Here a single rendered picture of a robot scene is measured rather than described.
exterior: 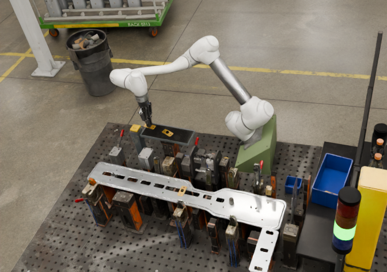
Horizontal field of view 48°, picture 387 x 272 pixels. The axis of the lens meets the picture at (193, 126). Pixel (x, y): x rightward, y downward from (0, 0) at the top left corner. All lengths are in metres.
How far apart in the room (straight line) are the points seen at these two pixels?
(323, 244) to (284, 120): 2.41
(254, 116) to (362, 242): 1.53
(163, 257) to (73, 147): 2.36
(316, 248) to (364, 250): 0.72
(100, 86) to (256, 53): 2.05
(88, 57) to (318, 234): 3.50
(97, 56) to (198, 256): 3.01
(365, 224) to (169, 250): 1.59
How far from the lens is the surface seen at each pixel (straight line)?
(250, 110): 3.11
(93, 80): 5.46
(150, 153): 3.03
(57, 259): 3.22
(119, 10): 6.87
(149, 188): 2.96
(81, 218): 3.36
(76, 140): 5.09
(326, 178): 2.87
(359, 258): 1.93
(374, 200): 1.63
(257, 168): 2.69
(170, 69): 3.05
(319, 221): 2.67
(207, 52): 3.06
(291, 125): 4.74
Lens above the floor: 3.19
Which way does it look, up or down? 42 degrees down
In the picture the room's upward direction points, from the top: 10 degrees counter-clockwise
